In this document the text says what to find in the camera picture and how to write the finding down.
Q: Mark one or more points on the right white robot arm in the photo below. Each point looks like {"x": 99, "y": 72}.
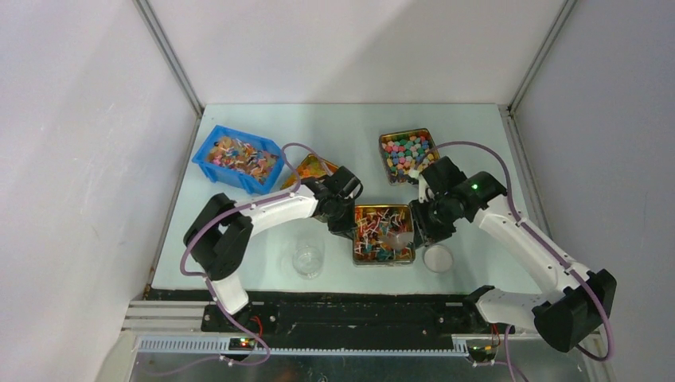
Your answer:
{"x": 573, "y": 300}

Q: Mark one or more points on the clear plastic scoop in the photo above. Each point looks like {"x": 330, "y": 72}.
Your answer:
{"x": 399, "y": 240}

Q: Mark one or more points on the gold tin with lollipops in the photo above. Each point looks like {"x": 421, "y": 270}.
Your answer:
{"x": 376, "y": 223}

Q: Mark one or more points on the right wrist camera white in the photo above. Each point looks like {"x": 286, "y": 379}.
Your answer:
{"x": 422, "y": 185}

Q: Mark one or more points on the white jar lid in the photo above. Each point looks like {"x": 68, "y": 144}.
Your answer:
{"x": 438, "y": 258}

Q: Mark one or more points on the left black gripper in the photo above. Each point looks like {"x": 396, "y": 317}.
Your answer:
{"x": 348, "y": 227}

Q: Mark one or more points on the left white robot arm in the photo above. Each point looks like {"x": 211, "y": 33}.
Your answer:
{"x": 218, "y": 238}

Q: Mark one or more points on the clear plastic jar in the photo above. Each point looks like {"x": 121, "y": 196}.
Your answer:
{"x": 308, "y": 258}

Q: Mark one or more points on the gold tin orange gummies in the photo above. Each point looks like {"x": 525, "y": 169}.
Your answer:
{"x": 311, "y": 166}

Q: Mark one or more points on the blue plastic candy bin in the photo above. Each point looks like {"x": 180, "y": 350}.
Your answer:
{"x": 246, "y": 161}

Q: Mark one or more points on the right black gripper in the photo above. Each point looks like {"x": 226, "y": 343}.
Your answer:
{"x": 425, "y": 233}

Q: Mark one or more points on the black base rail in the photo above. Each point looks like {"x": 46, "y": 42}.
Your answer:
{"x": 333, "y": 321}

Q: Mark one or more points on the gold tin pastel candies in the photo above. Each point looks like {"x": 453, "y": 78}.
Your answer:
{"x": 403, "y": 151}

